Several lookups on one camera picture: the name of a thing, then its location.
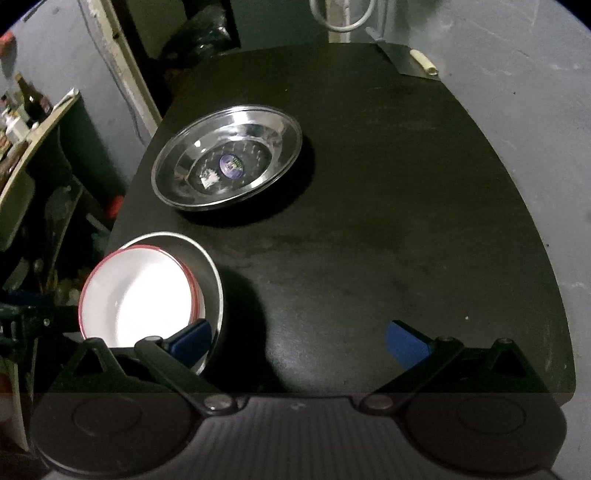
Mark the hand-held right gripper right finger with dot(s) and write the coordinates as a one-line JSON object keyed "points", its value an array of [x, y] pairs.
{"points": [[406, 344]]}

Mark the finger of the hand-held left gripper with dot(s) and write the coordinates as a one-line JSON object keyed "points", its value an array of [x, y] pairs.
{"points": [[53, 319]]}

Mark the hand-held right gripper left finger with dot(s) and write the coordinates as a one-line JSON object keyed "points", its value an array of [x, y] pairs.
{"points": [[191, 344]]}

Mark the steel bowl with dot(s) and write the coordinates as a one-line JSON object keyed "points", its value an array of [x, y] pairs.
{"points": [[213, 286]]}

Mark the steel plate with round sticker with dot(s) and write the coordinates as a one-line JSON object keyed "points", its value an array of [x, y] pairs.
{"points": [[231, 157]]}

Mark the beige side table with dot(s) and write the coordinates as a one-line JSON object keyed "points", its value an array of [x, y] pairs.
{"points": [[27, 175]]}

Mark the dark glass bottle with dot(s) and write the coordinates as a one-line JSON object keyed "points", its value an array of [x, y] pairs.
{"points": [[33, 99]]}

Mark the black plastic bag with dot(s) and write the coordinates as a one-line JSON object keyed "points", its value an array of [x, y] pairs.
{"points": [[207, 32]]}

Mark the white door frame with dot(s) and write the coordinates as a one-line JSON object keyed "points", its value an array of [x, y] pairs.
{"points": [[134, 60]]}

